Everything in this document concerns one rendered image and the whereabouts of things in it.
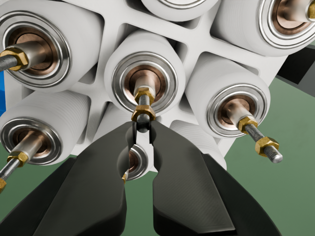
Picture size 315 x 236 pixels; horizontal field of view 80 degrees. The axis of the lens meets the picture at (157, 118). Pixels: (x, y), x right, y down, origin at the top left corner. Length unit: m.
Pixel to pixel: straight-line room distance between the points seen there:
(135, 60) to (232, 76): 0.11
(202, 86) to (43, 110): 0.20
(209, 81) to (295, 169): 0.62
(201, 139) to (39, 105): 0.23
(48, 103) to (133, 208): 0.59
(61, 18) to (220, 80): 0.18
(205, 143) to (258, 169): 0.46
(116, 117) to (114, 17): 0.14
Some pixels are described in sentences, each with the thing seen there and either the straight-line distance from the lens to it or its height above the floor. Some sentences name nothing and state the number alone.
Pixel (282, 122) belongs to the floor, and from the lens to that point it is 0.66.
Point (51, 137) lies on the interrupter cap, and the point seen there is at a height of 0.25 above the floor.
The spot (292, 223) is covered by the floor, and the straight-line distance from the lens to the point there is 1.08.
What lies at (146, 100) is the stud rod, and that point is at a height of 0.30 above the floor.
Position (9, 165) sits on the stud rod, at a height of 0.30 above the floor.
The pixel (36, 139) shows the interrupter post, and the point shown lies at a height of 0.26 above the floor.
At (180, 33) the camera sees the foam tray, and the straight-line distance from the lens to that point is 0.28.
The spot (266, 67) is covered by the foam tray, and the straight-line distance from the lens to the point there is 0.34.
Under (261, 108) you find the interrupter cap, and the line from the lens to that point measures 0.27.
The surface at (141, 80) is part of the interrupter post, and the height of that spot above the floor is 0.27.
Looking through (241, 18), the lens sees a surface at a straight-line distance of 0.24.
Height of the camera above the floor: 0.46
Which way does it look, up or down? 61 degrees down
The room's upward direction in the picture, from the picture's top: 175 degrees clockwise
